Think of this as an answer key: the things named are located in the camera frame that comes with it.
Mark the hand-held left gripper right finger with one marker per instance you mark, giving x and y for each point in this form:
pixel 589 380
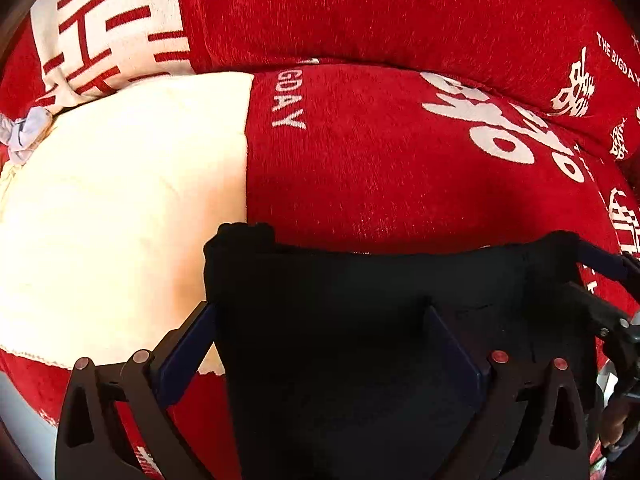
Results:
pixel 452 355

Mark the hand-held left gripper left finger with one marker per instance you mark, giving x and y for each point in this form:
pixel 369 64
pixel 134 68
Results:
pixel 187 347

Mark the red and white printed blanket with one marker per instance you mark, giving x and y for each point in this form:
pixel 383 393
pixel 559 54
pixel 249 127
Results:
pixel 375 160

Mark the black pants with grey lining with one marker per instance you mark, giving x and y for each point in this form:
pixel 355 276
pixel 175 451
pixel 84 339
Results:
pixel 325 335

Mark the light blue cloth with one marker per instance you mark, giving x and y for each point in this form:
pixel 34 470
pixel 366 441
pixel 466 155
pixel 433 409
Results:
pixel 25 130

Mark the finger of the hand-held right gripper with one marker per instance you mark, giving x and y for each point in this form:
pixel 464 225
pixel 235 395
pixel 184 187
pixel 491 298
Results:
pixel 612 262
pixel 597 310

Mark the person's right hand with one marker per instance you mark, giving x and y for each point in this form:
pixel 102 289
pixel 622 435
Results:
pixel 614 425

